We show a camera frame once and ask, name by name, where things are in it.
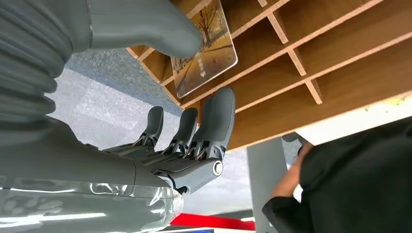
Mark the wooden slotted card rack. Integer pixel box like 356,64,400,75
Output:
126,0,412,152

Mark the person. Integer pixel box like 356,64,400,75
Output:
262,117,412,233

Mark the ribbed grey right arm sleeve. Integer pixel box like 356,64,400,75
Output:
0,0,91,147

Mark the white edged blue panel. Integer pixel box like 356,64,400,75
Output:
154,227,215,233

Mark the red strip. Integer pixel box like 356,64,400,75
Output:
170,213,256,232

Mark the grey desk leg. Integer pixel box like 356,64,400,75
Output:
246,133,307,233

